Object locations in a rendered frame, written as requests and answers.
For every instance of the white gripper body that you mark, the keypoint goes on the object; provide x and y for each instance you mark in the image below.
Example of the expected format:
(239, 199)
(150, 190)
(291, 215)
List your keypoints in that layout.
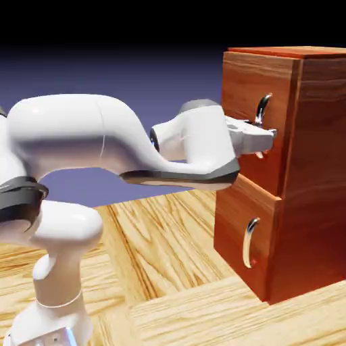
(256, 139)

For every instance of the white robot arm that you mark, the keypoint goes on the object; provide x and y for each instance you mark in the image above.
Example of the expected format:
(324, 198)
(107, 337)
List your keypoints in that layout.
(70, 129)

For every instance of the large wooden cabinet door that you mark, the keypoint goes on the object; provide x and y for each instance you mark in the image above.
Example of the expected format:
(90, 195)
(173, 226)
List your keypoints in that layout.
(251, 81)

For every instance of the reddish wooden cabinet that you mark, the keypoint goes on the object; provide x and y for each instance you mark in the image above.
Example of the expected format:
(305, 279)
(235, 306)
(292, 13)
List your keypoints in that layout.
(310, 175)

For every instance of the small wooden cabinet door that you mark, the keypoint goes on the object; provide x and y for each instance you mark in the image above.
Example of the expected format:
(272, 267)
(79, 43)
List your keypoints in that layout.
(232, 229)

